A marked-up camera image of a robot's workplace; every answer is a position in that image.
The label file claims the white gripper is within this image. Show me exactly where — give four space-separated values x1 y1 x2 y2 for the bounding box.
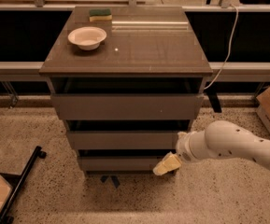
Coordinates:
153 132 198 175

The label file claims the grey drawer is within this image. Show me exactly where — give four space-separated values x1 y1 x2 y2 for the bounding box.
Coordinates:
78 149 175 172
66 119 191 149
51 77 204 120

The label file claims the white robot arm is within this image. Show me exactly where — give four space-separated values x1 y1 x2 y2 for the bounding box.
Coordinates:
153 120 270 175

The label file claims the grey drawer cabinet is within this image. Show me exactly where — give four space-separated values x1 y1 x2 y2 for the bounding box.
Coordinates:
38 6 213 176

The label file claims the grey bottom drawer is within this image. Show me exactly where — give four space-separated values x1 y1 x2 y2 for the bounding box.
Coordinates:
78 149 175 172

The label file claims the grey top drawer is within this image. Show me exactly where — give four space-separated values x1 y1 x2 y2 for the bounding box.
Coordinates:
51 77 204 120

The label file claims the blue floor tape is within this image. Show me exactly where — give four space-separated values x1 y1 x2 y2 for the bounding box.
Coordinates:
99 175 121 189

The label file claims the white bowl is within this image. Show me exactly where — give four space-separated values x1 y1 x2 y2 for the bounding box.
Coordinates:
68 27 107 50

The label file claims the green yellow sponge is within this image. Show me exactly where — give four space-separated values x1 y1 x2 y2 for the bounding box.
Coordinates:
89 8 112 22

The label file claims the black stand leg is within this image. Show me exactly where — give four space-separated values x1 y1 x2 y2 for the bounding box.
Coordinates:
0 146 47 224

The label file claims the black bracket right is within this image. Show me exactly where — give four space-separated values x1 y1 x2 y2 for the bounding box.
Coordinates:
205 84 221 113

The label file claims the white cable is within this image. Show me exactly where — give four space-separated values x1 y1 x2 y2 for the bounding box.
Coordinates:
203 4 239 91

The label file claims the metal rail barrier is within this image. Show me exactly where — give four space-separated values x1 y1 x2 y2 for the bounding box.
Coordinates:
0 62 270 82

